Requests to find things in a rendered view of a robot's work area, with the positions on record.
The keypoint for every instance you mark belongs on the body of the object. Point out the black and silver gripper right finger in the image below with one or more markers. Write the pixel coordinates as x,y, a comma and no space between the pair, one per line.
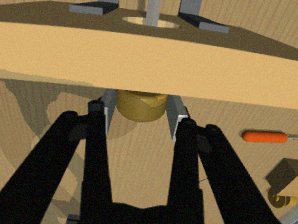
237,196

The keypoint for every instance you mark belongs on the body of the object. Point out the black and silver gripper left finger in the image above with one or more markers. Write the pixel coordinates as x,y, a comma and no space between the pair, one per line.
25,197

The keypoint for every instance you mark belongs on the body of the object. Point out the orange rounded bar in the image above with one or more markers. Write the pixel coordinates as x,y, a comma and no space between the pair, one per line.
265,136

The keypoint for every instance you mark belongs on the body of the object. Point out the brass door knob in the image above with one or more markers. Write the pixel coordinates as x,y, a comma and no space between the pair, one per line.
143,106
279,201

